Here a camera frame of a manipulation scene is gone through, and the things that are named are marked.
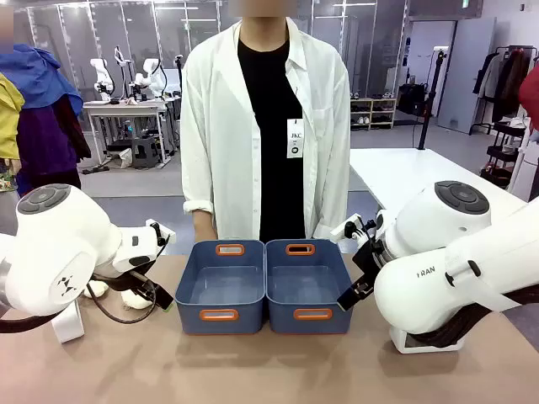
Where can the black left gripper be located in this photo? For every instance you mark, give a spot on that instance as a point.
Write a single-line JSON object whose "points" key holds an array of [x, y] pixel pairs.
{"points": [[122, 282]]}

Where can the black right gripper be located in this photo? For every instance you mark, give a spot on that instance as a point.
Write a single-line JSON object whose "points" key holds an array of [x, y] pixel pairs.
{"points": [[367, 256]]}

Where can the white plush toy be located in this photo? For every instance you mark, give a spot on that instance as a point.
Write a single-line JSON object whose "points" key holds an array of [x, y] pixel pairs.
{"points": [[135, 301]]}

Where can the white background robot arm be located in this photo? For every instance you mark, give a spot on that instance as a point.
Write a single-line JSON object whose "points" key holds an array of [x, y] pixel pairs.
{"points": [[102, 78], [151, 78]]}

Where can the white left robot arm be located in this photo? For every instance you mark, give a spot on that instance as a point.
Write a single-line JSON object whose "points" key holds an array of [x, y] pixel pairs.
{"points": [[63, 235]]}

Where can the person's right forearm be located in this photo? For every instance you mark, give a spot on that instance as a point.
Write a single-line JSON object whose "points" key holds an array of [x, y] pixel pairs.
{"points": [[203, 216]]}

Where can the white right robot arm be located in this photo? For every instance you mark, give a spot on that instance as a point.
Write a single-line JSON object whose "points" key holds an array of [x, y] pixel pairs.
{"points": [[425, 269]]}

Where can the person's right hand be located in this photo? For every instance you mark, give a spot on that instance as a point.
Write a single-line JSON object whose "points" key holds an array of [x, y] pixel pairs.
{"points": [[206, 233]]}

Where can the grey step stool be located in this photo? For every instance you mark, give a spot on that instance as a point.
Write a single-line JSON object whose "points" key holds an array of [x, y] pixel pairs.
{"points": [[145, 151]]}

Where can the large white table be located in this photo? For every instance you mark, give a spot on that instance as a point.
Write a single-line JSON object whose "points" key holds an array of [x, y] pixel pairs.
{"points": [[391, 168]]}

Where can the person in white shirt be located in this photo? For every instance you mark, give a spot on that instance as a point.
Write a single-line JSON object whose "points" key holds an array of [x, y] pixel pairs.
{"points": [[223, 139]]}

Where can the white name tag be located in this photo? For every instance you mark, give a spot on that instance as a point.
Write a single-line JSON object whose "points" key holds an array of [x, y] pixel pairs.
{"points": [[295, 139]]}

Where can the white workbench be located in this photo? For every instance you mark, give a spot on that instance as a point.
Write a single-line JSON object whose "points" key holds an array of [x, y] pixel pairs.
{"points": [[122, 109]]}

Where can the purple garment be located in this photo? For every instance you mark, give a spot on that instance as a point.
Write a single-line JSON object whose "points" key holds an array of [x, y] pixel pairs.
{"points": [[42, 143]]}

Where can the wooden shoe shelf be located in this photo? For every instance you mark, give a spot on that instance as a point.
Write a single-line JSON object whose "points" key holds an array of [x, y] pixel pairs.
{"points": [[375, 113]]}

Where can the black tripod pole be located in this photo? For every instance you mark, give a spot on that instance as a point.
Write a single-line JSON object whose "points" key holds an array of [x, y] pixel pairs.
{"points": [[429, 105]]}

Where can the black bag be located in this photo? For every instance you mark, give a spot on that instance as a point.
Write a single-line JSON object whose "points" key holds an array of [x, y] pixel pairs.
{"points": [[414, 99]]}

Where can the black trolley cart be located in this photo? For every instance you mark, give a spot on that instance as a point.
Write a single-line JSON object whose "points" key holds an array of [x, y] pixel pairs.
{"points": [[505, 151]]}

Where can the yellow garment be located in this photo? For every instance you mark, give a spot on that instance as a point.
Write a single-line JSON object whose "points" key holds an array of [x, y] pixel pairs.
{"points": [[9, 122]]}

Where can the blue garment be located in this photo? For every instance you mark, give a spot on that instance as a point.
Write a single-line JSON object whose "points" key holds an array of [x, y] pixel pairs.
{"points": [[38, 80]]}

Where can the clothes rack with coats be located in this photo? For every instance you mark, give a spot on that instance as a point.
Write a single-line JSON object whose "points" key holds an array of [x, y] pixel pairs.
{"points": [[505, 84]]}

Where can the red garment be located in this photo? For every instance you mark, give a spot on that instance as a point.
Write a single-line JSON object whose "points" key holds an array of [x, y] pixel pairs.
{"points": [[529, 97]]}

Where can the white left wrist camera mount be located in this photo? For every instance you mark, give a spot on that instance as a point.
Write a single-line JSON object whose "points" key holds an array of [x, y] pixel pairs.
{"points": [[162, 230]]}

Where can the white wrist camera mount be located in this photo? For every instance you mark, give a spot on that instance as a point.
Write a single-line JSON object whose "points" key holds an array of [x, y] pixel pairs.
{"points": [[346, 225], [162, 230]]}

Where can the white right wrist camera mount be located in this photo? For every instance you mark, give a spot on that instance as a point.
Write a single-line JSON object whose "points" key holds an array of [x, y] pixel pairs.
{"points": [[346, 225]]}

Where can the black camera stand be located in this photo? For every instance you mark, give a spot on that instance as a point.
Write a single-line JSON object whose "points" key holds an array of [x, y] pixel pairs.
{"points": [[180, 71]]}

